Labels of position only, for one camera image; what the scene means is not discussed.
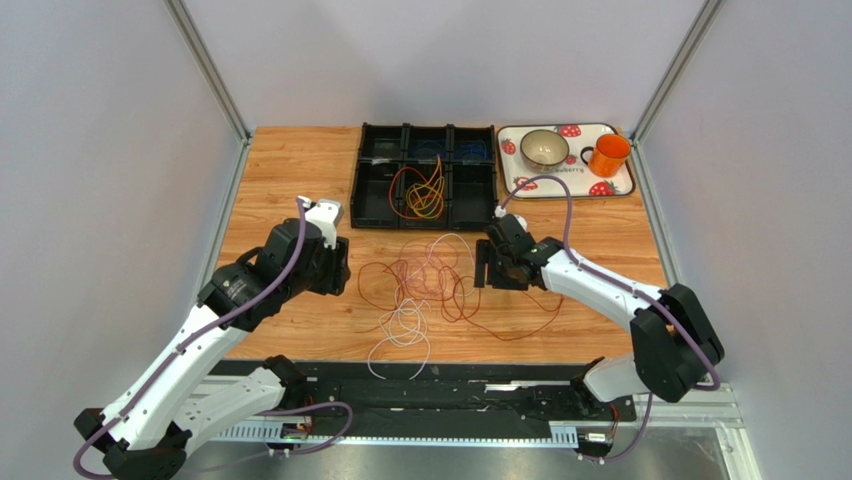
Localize yellow cable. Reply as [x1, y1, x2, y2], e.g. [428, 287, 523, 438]
[405, 154, 447, 221]

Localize blue cable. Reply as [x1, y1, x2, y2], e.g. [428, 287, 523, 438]
[407, 136, 454, 161]

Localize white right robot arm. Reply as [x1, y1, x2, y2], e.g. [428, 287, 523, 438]
[474, 214, 725, 403]

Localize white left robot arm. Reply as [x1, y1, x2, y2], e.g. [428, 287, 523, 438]
[74, 216, 350, 479]

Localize strawberry print serving tray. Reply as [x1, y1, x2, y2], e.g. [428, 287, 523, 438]
[496, 123, 636, 199]

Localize black compartment organizer tray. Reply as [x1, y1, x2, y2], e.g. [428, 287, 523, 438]
[350, 123, 498, 232]

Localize beige ceramic bowl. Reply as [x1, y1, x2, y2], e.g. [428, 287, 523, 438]
[520, 129, 571, 173]

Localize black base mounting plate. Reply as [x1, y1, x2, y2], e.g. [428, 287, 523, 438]
[279, 361, 641, 441]

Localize orange mug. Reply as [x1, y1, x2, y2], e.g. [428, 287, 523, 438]
[580, 134, 631, 178]

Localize white cable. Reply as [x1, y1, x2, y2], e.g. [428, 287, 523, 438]
[365, 232, 479, 382]

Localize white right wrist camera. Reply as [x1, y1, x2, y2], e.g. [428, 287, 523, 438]
[494, 205, 528, 232]

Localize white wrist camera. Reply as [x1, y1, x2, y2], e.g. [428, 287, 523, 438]
[494, 205, 528, 232]
[297, 195, 344, 250]

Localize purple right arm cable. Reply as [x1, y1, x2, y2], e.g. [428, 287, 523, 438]
[499, 174, 722, 465]

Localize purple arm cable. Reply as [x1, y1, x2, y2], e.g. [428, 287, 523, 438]
[73, 199, 354, 480]
[499, 174, 722, 465]

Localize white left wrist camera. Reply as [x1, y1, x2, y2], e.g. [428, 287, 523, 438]
[297, 195, 344, 250]

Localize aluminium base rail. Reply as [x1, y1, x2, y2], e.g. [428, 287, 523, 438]
[178, 375, 742, 448]

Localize aluminium corner frame post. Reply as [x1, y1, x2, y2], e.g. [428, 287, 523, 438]
[164, 0, 252, 145]

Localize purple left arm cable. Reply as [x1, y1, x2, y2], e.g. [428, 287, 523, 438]
[73, 199, 354, 480]

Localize right aluminium corner post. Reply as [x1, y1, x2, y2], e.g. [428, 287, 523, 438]
[630, 0, 725, 144]

